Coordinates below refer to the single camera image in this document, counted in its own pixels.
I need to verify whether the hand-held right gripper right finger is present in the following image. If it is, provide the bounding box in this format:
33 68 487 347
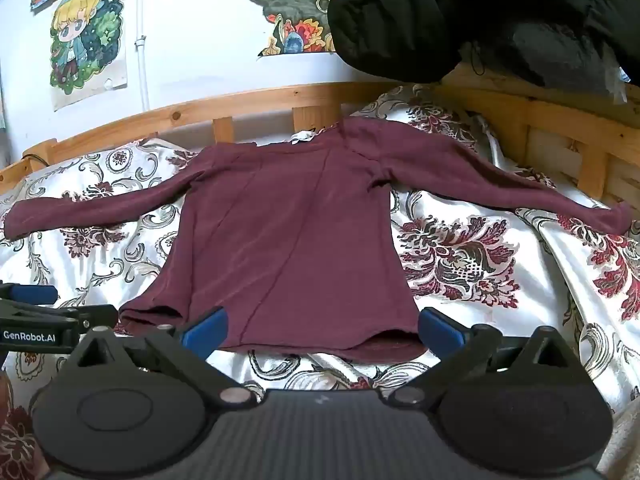
387 306 577 408

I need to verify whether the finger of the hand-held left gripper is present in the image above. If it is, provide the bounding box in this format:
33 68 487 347
0 283 59 307
0 299 120 335

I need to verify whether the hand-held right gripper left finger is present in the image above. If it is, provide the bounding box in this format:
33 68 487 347
65 306 256 409

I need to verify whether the maroon long-sleeve shirt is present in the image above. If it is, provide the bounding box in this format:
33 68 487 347
2 117 633 364

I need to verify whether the floral white bedspread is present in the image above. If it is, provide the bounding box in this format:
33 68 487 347
0 85 640 480

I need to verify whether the clear plastic bag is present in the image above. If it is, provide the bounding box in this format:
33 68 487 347
604 54 632 106

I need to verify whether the black jacket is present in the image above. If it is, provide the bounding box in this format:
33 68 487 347
327 0 640 100

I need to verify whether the cartoon figure wall poster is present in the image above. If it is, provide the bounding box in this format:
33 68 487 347
49 0 129 112

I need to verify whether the white wall pipe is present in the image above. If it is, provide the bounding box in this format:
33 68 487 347
134 0 152 112

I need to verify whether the landscape drawing wall poster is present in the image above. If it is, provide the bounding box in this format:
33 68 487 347
244 0 347 59

